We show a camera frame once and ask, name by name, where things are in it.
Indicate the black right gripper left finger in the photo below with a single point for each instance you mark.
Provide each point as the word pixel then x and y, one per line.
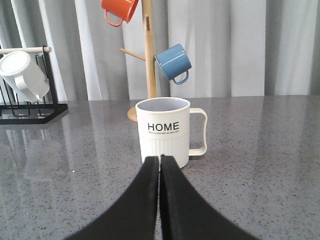
pixel 133 216

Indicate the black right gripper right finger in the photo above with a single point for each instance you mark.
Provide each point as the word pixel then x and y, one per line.
pixel 185 215

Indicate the cream HOME mug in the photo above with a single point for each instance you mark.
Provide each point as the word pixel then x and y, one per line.
pixel 164 128

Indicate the blue enamel mug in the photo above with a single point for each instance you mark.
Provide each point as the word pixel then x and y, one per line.
pixel 174 62

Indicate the wooden mug tree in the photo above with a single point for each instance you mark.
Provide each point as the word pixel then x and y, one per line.
pixel 149 45

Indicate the white ribbed mug on rack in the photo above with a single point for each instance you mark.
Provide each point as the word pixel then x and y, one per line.
pixel 24 76

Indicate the grey white curtain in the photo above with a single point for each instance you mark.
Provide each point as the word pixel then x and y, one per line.
pixel 236 47

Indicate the orange enamel mug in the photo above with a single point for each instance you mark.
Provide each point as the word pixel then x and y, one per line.
pixel 123 9

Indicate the black wire mug rack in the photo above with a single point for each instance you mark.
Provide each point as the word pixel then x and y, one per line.
pixel 14 111

